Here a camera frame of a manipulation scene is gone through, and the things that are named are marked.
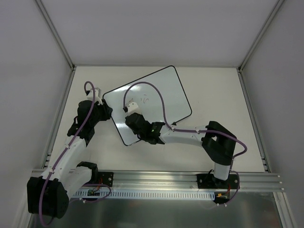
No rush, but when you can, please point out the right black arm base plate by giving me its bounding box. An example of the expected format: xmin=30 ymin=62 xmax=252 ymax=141
xmin=196 ymin=173 xmax=239 ymax=190

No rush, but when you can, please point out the white slotted cable duct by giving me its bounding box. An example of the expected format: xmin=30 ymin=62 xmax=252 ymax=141
xmin=72 ymin=189 xmax=215 ymax=201

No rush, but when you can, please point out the white whiteboard black frame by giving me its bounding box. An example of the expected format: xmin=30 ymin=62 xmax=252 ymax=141
xmin=103 ymin=66 xmax=192 ymax=146

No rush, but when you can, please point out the left corner aluminium post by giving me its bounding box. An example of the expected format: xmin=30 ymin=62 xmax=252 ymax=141
xmin=34 ymin=0 xmax=75 ymax=70

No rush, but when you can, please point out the left table edge aluminium rail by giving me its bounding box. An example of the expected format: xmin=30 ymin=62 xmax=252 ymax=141
xmin=40 ymin=66 xmax=76 ymax=169

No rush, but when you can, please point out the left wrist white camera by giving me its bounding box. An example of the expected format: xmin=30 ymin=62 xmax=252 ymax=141
xmin=85 ymin=87 xmax=103 ymax=105

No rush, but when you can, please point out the right corner aluminium post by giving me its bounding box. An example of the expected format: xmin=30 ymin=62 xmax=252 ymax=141
xmin=238 ymin=0 xmax=286 ymax=72

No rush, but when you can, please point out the corner aluminium post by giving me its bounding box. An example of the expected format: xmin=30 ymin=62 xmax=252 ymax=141
xmin=238 ymin=0 xmax=286 ymax=72
xmin=34 ymin=0 xmax=75 ymax=70

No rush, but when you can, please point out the small green circuit board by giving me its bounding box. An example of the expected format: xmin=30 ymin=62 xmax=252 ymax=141
xmin=87 ymin=190 xmax=100 ymax=197

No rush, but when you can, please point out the front aluminium rail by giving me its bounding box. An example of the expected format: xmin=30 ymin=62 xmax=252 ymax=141
xmin=30 ymin=167 xmax=285 ymax=190

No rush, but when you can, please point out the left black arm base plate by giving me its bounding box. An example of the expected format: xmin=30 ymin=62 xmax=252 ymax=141
xmin=97 ymin=171 xmax=114 ymax=187

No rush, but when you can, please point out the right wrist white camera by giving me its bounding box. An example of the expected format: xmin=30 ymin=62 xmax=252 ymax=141
xmin=123 ymin=101 xmax=142 ymax=115

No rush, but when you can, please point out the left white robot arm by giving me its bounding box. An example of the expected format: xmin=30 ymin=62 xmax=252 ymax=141
xmin=27 ymin=99 xmax=113 ymax=219

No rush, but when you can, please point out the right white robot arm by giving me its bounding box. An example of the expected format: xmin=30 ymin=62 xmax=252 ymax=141
xmin=125 ymin=113 xmax=237 ymax=189

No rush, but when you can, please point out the wrist white camera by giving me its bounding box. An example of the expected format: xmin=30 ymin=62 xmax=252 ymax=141
xmin=123 ymin=101 xmax=142 ymax=115
xmin=85 ymin=87 xmax=103 ymax=105

